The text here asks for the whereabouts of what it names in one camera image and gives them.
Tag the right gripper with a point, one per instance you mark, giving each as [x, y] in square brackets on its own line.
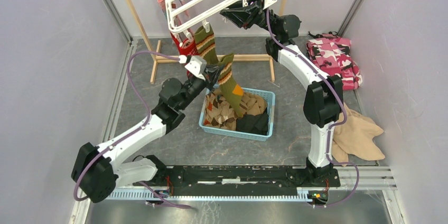
[245, 16]

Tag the light blue plastic basket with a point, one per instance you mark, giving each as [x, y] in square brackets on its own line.
[267, 96]

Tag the pink patterned sock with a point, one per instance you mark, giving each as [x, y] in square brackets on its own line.
[173, 4]

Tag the beige cloth on floor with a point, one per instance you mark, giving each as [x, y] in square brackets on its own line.
[356, 137]

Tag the red snowflake sock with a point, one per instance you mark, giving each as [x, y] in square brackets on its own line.
[187, 48]

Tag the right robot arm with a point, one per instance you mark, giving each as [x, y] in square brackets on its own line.
[324, 98]

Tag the green striped sock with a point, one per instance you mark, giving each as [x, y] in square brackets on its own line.
[205, 44]
[230, 89]

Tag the pink camouflage bag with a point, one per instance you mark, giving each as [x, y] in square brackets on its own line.
[331, 53]

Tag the black garment in basket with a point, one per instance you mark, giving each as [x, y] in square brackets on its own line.
[254, 124]

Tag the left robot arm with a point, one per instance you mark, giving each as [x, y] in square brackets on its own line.
[98, 170]

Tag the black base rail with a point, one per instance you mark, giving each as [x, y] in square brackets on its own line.
[243, 180]

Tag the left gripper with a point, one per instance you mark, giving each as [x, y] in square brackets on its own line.
[211, 74]

